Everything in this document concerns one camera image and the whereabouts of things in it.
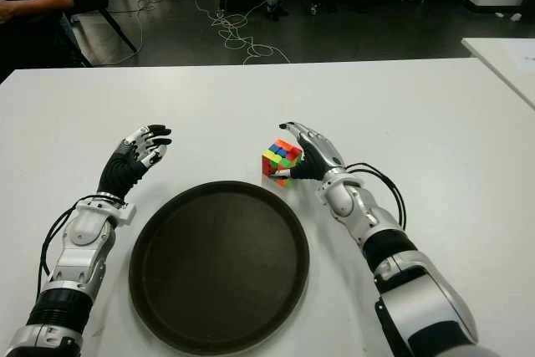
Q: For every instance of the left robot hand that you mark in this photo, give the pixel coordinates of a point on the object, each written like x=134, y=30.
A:
x=119, y=171

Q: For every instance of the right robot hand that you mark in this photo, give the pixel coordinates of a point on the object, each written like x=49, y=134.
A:
x=319, y=158

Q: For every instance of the multicoloured Rubik's cube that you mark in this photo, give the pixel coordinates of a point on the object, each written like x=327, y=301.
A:
x=278, y=154

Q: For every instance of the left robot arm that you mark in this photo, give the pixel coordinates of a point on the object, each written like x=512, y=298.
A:
x=79, y=256

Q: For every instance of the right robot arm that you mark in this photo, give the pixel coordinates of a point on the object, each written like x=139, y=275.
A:
x=418, y=290

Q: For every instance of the dark brown round plate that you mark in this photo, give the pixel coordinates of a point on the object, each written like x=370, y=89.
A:
x=219, y=267

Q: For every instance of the seated person in black shirt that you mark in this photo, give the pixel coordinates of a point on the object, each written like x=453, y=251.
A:
x=37, y=1

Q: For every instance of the white side table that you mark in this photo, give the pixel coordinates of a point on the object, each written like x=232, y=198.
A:
x=505, y=60

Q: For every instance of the white paper scrap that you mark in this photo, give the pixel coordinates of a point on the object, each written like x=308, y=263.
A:
x=516, y=17

